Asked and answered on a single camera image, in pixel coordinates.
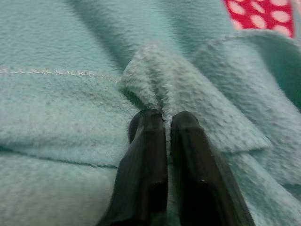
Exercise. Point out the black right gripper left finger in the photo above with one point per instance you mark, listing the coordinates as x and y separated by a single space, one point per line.
143 169

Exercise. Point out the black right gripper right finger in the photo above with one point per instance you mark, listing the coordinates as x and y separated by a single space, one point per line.
202 179

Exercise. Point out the teal blanket with dotted patches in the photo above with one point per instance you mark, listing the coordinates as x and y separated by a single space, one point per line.
58 106

